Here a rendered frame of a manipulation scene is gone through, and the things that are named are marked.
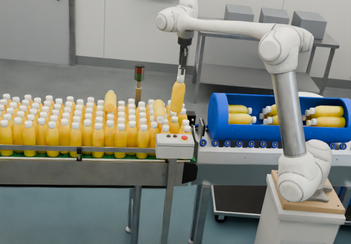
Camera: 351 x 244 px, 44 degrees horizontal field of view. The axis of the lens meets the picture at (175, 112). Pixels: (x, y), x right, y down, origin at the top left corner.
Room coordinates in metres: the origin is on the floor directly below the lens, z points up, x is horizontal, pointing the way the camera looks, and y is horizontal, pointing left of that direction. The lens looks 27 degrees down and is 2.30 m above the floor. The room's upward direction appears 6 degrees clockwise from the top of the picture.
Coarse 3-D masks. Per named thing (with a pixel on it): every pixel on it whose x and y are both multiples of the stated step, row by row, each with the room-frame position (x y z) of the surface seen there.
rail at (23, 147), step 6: (0, 144) 1.98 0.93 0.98; (48, 150) 2.02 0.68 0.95; (54, 150) 2.02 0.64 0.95; (60, 150) 2.03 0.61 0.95; (66, 150) 2.03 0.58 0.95; (72, 150) 2.04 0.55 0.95; (84, 150) 2.05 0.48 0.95; (90, 150) 2.05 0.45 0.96; (96, 150) 2.06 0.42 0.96; (102, 150) 2.06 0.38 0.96; (108, 150) 2.07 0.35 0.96; (114, 150) 2.07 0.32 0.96; (120, 150) 2.08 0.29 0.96; (126, 150) 2.08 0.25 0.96; (132, 150) 2.09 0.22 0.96; (138, 150) 2.09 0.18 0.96; (144, 150) 2.10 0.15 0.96; (150, 150) 2.10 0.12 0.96
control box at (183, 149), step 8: (160, 136) 2.04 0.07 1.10; (192, 136) 2.08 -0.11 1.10; (160, 144) 1.98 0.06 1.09; (168, 144) 1.99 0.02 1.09; (176, 144) 1.99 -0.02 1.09; (184, 144) 2.00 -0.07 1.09; (192, 144) 2.01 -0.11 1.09; (160, 152) 1.98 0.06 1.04; (168, 152) 1.99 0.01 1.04; (176, 152) 1.99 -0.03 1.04; (184, 152) 2.00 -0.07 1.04; (192, 152) 2.01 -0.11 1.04
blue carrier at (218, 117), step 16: (224, 96) 2.36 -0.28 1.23; (240, 96) 2.49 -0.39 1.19; (256, 96) 2.49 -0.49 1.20; (272, 96) 2.48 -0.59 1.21; (208, 112) 2.47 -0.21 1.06; (224, 112) 2.26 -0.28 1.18; (256, 112) 2.55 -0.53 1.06; (304, 112) 2.60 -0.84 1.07; (208, 128) 2.41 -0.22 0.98; (224, 128) 2.23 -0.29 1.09; (240, 128) 2.25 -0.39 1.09; (256, 128) 2.26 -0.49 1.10; (272, 128) 2.28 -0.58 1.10; (304, 128) 2.31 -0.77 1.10; (320, 128) 2.33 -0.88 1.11; (336, 128) 2.34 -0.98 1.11
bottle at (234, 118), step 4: (232, 116) 2.31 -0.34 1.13; (236, 116) 2.32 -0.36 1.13; (240, 116) 2.32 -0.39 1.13; (244, 116) 2.33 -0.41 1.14; (248, 116) 2.33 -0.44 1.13; (228, 120) 2.29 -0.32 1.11; (232, 120) 2.30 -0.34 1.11; (236, 120) 2.30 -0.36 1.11; (240, 120) 2.31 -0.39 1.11; (244, 120) 2.31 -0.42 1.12; (248, 120) 2.32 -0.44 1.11; (252, 120) 2.33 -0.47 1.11
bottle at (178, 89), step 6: (174, 84) 2.19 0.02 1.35; (180, 84) 2.18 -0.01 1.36; (174, 90) 2.18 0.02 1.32; (180, 90) 2.17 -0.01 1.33; (174, 96) 2.17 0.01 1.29; (180, 96) 2.17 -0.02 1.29; (174, 102) 2.17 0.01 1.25; (180, 102) 2.17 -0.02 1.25; (174, 108) 2.17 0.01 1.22; (180, 108) 2.18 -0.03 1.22
